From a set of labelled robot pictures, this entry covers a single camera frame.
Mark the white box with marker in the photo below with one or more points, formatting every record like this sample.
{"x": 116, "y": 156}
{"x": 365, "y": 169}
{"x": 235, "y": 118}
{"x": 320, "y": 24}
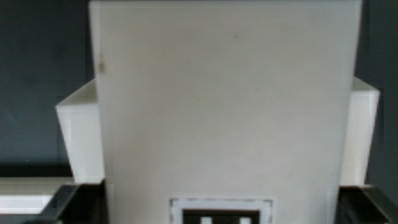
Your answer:
{"x": 224, "y": 76}

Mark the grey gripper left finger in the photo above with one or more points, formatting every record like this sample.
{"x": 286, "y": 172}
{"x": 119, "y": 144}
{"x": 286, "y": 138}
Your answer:
{"x": 77, "y": 206}

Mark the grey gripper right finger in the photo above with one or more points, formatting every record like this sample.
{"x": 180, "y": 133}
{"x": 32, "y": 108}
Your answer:
{"x": 365, "y": 206}

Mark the white block at left edge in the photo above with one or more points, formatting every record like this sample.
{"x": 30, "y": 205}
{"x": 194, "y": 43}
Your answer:
{"x": 27, "y": 192}

